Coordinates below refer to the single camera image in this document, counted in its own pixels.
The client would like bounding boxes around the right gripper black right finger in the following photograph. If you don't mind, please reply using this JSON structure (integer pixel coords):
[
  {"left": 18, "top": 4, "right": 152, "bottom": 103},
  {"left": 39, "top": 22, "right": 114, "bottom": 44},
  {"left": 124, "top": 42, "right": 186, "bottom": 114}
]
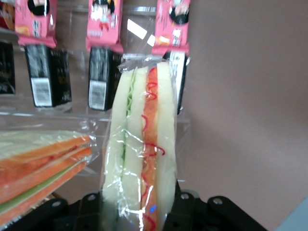
[{"left": 165, "top": 180, "right": 267, "bottom": 231}]

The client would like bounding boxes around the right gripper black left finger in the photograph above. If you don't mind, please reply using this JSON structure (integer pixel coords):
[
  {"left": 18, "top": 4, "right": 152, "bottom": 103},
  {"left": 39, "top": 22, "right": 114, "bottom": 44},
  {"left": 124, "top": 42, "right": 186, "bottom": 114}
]
[{"left": 4, "top": 191, "right": 104, "bottom": 231}]

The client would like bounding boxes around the plastic-wrapped triangle sandwich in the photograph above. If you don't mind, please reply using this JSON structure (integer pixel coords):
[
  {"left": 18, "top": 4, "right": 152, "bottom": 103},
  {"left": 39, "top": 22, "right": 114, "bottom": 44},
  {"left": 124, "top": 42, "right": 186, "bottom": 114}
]
[
  {"left": 0, "top": 130, "right": 94, "bottom": 225},
  {"left": 100, "top": 54, "right": 180, "bottom": 231}
]

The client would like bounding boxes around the small black carton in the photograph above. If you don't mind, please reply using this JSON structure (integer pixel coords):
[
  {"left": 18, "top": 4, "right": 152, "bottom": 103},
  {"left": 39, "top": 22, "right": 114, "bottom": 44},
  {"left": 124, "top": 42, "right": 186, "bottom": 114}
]
[
  {"left": 0, "top": 41, "right": 16, "bottom": 95},
  {"left": 24, "top": 44, "right": 72, "bottom": 108},
  {"left": 87, "top": 46, "right": 124, "bottom": 112},
  {"left": 168, "top": 50, "right": 191, "bottom": 116}
]

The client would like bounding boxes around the pink snack packet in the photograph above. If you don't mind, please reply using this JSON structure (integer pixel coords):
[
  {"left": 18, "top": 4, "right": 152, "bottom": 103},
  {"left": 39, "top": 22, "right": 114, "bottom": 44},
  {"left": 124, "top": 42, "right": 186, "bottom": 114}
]
[
  {"left": 151, "top": 0, "right": 191, "bottom": 55},
  {"left": 14, "top": 0, "right": 58, "bottom": 48},
  {"left": 86, "top": 0, "right": 124, "bottom": 53}
]

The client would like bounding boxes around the red cookie box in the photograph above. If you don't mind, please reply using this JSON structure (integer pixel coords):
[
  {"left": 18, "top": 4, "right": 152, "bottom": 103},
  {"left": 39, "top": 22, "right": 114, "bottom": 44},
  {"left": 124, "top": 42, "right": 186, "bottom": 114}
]
[{"left": 0, "top": 0, "right": 15, "bottom": 31}]

